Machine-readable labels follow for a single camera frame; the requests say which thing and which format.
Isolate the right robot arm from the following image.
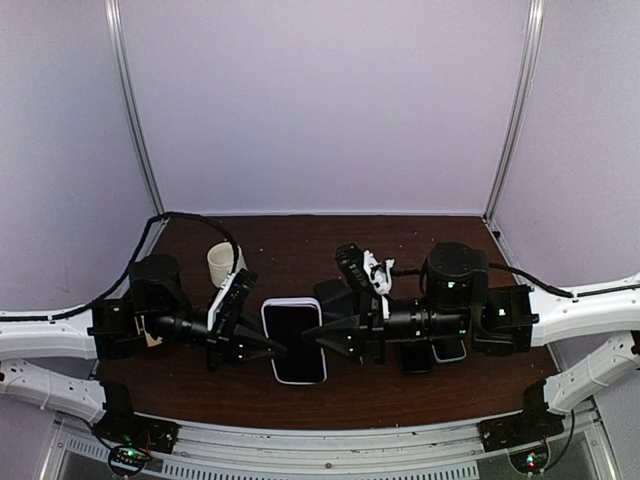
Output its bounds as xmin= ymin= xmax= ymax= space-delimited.
xmin=302 ymin=242 xmax=639 ymax=442

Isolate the aluminium post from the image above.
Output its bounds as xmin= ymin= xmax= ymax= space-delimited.
xmin=483 ymin=0 xmax=546 ymax=225
xmin=104 ymin=0 xmax=165 ymax=214

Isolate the left aluminium post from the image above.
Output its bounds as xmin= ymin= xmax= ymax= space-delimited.
xmin=104 ymin=0 xmax=165 ymax=214

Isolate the cream ribbed mug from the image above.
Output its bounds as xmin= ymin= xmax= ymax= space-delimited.
xmin=206 ymin=242 xmax=234 ymax=288

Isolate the right aluminium post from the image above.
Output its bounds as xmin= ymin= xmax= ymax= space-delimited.
xmin=483 ymin=0 xmax=546 ymax=225

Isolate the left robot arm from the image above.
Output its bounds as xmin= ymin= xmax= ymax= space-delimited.
xmin=1 ymin=254 xmax=286 ymax=444

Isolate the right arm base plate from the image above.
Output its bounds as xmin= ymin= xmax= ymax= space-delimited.
xmin=477 ymin=412 xmax=564 ymax=452

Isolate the front aluminium rail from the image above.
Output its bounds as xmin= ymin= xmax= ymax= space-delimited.
xmin=42 ymin=394 xmax=619 ymax=480

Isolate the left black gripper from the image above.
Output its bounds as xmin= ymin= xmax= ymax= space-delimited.
xmin=142 ymin=303 xmax=288 ymax=374

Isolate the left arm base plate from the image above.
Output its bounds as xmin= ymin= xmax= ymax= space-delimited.
xmin=92 ymin=412 xmax=179 ymax=454

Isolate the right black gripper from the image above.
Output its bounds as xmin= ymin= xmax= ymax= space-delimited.
xmin=302 ymin=284 xmax=471 ymax=367

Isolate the black phone case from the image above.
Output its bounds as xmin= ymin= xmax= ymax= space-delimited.
xmin=313 ymin=278 xmax=360 ymax=324

